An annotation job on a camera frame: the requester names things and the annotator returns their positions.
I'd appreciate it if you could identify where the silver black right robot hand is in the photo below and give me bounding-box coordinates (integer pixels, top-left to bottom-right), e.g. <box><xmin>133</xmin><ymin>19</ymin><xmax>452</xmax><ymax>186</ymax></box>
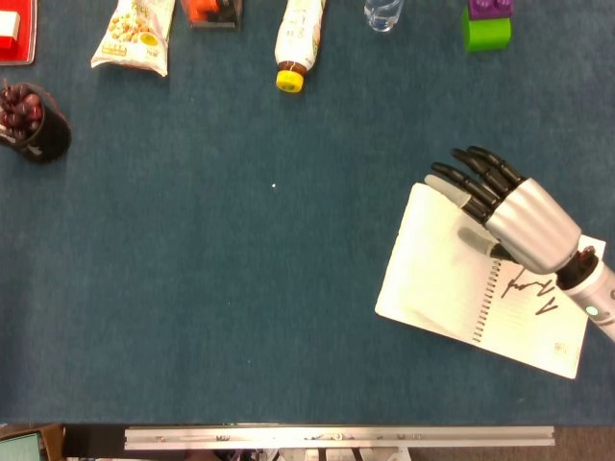
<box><xmin>424</xmin><ymin>145</ymin><xmax>582</xmax><ymax>275</ymax></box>

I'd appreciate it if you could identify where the kraft cover spiral notebook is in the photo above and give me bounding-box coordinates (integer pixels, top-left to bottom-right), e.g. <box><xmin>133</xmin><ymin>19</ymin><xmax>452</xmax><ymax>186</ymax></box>
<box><xmin>374</xmin><ymin>182</ymin><xmax>607</xmax><ymax>380</ymax></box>

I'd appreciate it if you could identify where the green toy block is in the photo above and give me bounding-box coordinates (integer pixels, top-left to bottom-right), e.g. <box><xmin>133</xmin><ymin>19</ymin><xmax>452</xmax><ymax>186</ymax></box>
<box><xmin>461</xmin><ymin>6</ymin><xmax>513</xmax><ymax>54</ymax></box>

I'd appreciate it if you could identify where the purple toy block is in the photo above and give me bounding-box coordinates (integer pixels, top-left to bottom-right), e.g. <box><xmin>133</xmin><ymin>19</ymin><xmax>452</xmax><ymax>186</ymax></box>
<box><xmin>467</xmin><ymin>0</ymin><xmax>515</xmax><ymax>21</ymax></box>

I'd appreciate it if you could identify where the clear plastic water bottle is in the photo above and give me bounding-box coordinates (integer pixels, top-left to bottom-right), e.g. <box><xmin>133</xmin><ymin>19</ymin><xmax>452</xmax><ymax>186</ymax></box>
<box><xmin>363</xmin><ymin>0</ymin><xmax>405</xmax><ymax>34</ymax></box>

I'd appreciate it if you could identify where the teal felt table cloth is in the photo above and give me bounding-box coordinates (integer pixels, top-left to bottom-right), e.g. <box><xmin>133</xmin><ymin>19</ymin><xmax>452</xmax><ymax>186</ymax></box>
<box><xmin>0</xmin><ymin>0</ymin><xmax>615</xmax><ymax>426</ymax></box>

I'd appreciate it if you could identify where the white bottle with yellow cap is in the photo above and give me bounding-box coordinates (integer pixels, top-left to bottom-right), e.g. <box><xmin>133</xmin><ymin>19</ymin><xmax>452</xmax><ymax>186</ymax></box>
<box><xmin>274</xmin><ymin>0</ymin><xmax>328</xmax><ymax>94</ymax></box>

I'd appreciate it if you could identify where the orange item in clear box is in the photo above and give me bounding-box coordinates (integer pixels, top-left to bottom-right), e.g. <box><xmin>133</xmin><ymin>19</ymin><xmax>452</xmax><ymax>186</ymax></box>
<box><xmin>180</xmin><ymin>0</ymin><xmax>244</xmax><ymax>30</ymax></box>

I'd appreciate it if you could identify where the white snack bag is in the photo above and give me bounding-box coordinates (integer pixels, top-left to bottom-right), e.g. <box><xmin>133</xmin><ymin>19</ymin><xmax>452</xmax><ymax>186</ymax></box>
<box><xmin>90</xmin><ymin>0</ymin><xmax>177</xmax><ymax>78</ymax></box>

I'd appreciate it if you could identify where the black cup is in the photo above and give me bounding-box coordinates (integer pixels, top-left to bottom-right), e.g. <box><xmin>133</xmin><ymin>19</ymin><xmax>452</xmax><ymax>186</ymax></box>
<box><xmin>0</xmin><ymin>82</ymin><xmax>73</xmax><ymax>165</ymax></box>

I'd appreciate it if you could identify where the dark red grapes bunch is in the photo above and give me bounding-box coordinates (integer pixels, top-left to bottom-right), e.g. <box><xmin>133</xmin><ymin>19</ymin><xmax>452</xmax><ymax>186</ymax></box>
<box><xmin>0</xmin><ymin>79</ymin><xmax>45</xmax><ymax>140</ymax></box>

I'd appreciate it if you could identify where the red tray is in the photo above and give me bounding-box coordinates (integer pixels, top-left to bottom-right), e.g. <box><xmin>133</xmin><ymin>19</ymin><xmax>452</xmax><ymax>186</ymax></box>
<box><xmin>0</xmin><ymin>0</ymin><xmax>38</xmax><ymax>66</ymax></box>

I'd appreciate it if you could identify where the teal screen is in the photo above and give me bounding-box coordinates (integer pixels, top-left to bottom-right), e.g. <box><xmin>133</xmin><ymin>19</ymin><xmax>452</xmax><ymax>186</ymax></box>
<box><xmin>0</xmin><ymin>431</ymin><xmax>45</xmax><ymax>461</ymax></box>

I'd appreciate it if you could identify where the white and red box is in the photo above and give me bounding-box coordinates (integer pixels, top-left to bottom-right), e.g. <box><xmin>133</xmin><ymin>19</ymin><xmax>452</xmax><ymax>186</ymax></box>
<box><xmin>0</xmin><ymin>10</ymin><xmax>22</xmax><ymax>50</ymax></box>

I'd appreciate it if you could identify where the aluminium profile rail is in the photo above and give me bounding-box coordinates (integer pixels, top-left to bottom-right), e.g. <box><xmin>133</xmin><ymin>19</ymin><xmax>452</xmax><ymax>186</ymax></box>
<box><xmin>123</xmin><ymin>425</ymin><xmax>556</xmax><ymax>451</ymax></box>

